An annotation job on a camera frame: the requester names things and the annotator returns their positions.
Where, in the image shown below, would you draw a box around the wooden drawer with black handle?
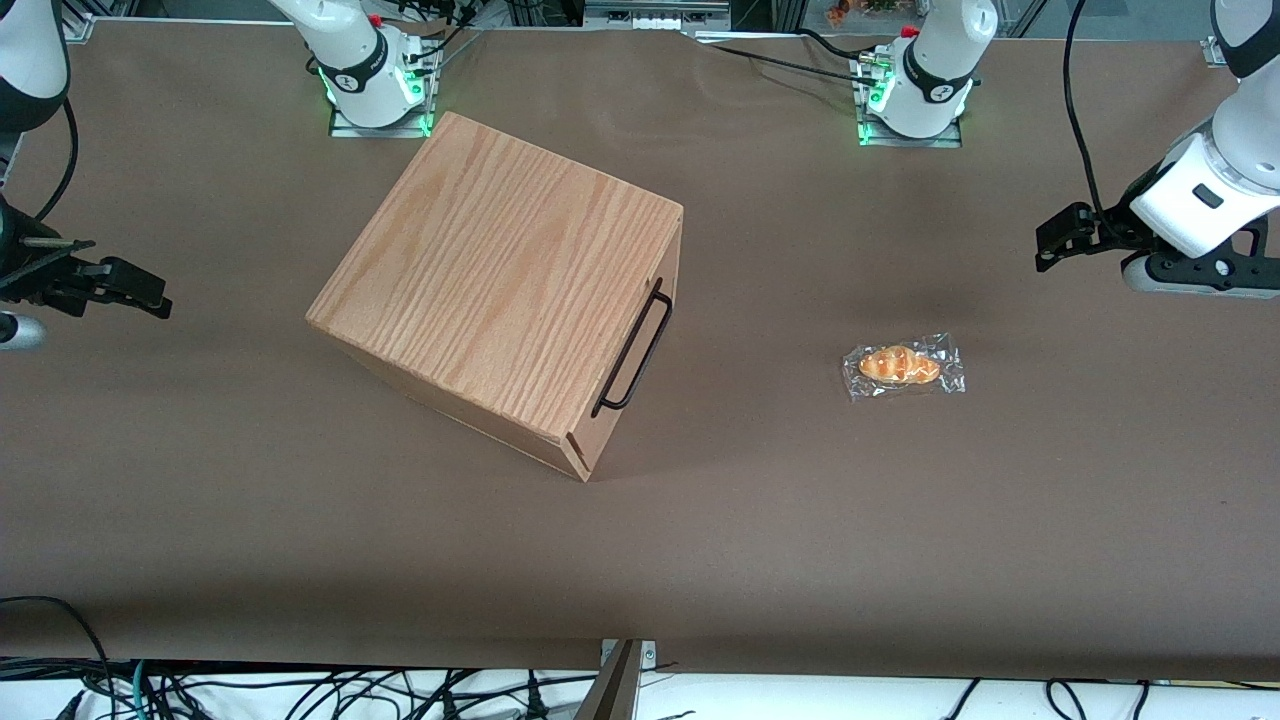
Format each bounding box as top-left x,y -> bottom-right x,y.
586,205 -> 686,481

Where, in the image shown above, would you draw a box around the brown angled bar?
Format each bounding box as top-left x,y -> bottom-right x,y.
574,640 -> 643,720

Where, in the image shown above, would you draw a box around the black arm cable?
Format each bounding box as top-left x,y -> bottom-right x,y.
35,95 -> 81,221
1062,0 -> 1116,226

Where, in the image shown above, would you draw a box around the orange objects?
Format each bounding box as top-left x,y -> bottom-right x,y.
825,0 -> 906,27

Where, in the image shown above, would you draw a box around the long black cable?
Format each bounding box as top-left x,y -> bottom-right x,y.
690,36 -> 886,86

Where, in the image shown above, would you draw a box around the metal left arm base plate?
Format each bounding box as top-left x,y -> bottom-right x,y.
855,52 -> 966,149

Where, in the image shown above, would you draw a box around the grey power strip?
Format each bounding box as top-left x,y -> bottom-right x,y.
584,0 -> 733,31

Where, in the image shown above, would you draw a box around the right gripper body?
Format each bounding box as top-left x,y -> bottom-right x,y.
0,198 -> 71,293

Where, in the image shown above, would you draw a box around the black cable bundle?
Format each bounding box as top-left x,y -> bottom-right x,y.
400,0 -> 483,79

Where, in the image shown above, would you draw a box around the brown table cover sheet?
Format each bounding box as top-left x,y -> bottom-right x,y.
0,20 -> 1280,683

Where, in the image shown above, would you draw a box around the bread roll in clear wrapper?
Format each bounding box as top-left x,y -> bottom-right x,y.
842,332 -> 967,403

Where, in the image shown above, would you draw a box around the black looped cable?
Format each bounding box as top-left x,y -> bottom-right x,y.
0,596 -> 113,720

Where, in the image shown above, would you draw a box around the short curved black cable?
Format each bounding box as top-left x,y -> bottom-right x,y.
798,27 -> 867,63

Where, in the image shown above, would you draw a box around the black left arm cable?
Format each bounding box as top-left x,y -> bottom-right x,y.
1062,0 -> 1116,226

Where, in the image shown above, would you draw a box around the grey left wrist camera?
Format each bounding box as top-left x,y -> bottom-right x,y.
1120,228 -> 1280,299

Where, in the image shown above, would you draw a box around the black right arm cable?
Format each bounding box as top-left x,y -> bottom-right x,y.
35,95 -> 81,221

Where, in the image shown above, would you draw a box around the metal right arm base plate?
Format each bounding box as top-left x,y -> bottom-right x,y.
328,42 -> 438,139

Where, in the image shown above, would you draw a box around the oak wooden drawer cabinet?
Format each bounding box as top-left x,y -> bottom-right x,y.
305,110 -> 686,484

